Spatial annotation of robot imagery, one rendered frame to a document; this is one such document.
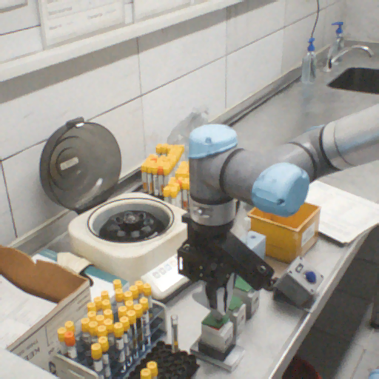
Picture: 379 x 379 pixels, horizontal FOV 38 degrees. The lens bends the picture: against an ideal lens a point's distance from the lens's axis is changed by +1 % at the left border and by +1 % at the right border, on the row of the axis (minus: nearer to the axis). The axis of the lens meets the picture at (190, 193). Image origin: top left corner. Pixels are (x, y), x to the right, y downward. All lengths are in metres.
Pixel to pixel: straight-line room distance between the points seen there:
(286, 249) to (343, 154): 0.52
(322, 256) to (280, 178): 0.62
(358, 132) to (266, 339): 0.49
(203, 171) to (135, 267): 0.40
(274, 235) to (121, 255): 0.37
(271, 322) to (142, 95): 0.80
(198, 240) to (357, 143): 0.31
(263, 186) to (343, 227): 0.71
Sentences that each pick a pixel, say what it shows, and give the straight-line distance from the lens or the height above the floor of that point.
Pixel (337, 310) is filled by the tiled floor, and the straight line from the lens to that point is 2.58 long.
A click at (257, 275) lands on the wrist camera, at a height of 1.10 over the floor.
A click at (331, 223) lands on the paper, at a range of 1.46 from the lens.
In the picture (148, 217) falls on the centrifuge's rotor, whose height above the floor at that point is 0.98.
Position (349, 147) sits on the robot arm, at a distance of 0.81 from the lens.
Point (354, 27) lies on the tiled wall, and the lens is 3.26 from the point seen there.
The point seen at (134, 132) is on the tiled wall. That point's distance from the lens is 1.62.
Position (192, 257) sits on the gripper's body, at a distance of 0.92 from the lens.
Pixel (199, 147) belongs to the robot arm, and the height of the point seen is 1.31.
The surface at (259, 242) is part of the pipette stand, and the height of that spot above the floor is 0.97.
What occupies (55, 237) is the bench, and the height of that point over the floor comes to 0.88.
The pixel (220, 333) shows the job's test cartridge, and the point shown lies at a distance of 1.02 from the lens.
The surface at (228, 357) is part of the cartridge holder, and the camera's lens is 1.06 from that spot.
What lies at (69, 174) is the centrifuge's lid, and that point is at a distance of 1.37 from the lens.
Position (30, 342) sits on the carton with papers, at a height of 1.00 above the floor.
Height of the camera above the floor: 1.64
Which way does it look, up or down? 28 degrees down
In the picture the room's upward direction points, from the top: 1 degrees counter-clockwise
